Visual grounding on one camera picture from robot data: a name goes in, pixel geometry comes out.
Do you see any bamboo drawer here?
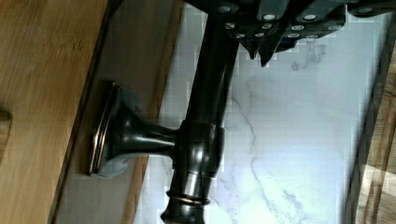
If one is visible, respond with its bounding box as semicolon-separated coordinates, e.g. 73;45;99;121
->
0;0;184;224

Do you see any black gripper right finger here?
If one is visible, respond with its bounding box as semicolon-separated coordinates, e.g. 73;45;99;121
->
277;0;395;51

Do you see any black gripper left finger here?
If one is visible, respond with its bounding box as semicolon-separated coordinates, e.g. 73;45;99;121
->
186;0;290;66

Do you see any wooden serving tray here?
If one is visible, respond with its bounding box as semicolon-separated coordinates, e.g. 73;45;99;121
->
344;43;396;224

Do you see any dark bronze drawer handle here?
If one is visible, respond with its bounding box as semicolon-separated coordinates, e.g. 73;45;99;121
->
90;16;238;224

